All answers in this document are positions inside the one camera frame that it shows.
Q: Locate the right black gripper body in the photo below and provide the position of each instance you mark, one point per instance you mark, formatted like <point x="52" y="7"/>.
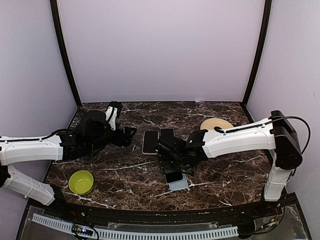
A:
<point x="175" y="165"/>

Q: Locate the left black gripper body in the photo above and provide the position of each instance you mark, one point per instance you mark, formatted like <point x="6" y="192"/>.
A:
<point x="100" y="141"/>

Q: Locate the clear phone case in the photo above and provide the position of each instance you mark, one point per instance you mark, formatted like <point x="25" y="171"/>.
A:
<point x="173" y="132"/>

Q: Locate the blue phone case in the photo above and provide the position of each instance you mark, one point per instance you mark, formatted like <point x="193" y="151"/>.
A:
<point x="179" y="184"/>

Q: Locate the light blue phone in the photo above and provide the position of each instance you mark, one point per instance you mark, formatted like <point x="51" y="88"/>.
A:
<point x="173" y="176"/>

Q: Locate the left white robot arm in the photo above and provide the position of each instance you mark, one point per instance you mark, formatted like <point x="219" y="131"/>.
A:
<point x="94" y="132"/>

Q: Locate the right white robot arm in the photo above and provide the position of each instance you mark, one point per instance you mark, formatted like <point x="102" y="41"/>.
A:
<point x="272" y="133"/>

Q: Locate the green bowl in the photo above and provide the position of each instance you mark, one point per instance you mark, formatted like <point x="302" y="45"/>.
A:
<point x="81" y="182"/>

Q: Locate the yellow plate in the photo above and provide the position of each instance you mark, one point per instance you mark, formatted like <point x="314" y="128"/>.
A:
<point x="211" y="123"/>

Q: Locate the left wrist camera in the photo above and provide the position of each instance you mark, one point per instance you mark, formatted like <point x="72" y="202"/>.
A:
<point x="112" y="113"/>

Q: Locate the white cable duct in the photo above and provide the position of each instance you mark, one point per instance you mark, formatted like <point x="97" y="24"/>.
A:
<point x="121" y="231"/>

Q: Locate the black front rail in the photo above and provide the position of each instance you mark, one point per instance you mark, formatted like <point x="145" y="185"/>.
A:
<point x="234" y="215"/>

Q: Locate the left black frame post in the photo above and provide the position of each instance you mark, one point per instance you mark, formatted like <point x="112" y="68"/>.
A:
<point x="63" y="51"/>

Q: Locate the black frame post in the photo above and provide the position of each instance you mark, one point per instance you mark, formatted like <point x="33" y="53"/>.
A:
<point x="63" y="51"/>
<point x="258" y="53"/>

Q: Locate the right black frame post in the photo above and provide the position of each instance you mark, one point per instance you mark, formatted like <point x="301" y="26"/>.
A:
<point x="258" y="53"/>

